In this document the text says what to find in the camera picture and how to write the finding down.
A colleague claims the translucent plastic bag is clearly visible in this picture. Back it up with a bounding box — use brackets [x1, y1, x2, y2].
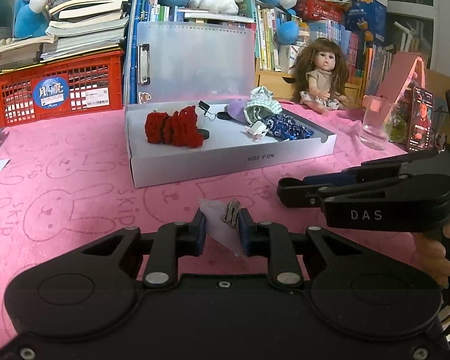
[199, 199, 245, 258]

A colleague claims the blue floral fabric pouch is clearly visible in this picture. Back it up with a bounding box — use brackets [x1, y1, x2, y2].
[261, 113, 314, 141]

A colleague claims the green checkered cloth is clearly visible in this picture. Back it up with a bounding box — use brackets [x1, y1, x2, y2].
[244, 86, 283, 125]

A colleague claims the purple one-eyed plush monster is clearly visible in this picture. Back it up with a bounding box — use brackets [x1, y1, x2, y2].
[224, 99, 249, 125]

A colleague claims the black binder clip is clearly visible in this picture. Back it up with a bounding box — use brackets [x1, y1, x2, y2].
[198, 101, 216, 122]

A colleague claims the red knitted cloth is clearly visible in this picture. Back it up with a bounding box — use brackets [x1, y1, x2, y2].
[145, 106, 204, 148]

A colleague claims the person right hand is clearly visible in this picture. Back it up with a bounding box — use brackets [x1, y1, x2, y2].
[412, 222, 450, 289]

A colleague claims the smartphone with lit screen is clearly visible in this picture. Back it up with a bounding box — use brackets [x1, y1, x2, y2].
[406, 87, 434, 153]

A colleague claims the clear glass mug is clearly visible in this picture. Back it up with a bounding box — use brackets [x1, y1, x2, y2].
[358, 95, 394, 150]

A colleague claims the white shallow cardboard box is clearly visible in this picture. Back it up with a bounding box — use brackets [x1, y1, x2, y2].
[125, 102, 337, 189]

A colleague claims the black round disc left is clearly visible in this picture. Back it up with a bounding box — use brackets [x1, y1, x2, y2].
[198, 128, 209, 140]

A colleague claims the black round disc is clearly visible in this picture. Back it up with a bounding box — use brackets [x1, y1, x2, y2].
[216, 111, 232, 120]
[198, 128, 209, 140]

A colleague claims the black round disc right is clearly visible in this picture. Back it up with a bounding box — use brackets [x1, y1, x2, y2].
[216, 111, 232, 120]

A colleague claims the row of upright books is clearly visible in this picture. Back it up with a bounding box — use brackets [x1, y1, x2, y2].
[129, 0, 395, 95]

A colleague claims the pink phone stand box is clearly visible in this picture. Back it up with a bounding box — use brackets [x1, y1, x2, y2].
[361, 52, 428, 143]

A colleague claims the brown haired doll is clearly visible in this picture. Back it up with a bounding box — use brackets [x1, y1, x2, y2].
[292, 37, 351, 115]

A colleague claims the wooden drawer organizer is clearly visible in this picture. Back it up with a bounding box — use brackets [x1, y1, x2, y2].
[255, 69, 362, 102]

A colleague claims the pink bunny print cloth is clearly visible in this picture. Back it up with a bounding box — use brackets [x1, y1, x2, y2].
[0, 98, 450, 351]

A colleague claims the blue cartoon box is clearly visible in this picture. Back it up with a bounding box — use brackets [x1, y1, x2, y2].
[345, 0, 389, 46]

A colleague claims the translucent clipboard folder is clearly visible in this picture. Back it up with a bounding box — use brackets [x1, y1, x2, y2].
[122, 21, 255, 105]

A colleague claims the red basket on shelf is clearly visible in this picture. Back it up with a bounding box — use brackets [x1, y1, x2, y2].
[295, 0, 345, 23]

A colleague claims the red plastic crate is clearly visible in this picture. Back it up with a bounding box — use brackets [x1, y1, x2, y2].
[0, 48, 124, 128]

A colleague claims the stack of books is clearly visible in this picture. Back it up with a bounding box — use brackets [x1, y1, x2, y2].
[0, 0, 132, 72]

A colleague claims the blue white plush toy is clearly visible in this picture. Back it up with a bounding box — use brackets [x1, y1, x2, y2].
[13, 0, 49, 39]

